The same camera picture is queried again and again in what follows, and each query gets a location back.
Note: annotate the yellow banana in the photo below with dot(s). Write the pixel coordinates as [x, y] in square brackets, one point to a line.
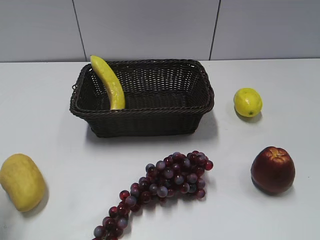
[110, 81]

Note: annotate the dark woven wicker basket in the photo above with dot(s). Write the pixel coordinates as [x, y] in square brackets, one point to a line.
[163, 97]

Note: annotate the purple grape bunch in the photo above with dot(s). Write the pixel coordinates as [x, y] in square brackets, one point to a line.
[177, 173]

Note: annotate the yellow lemon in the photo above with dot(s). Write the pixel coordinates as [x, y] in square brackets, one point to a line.
[247, 102]

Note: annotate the red apple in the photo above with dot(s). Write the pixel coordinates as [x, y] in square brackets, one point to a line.
[273, 170]

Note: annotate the yellow mango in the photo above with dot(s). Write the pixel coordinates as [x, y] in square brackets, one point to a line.
[22, 180]

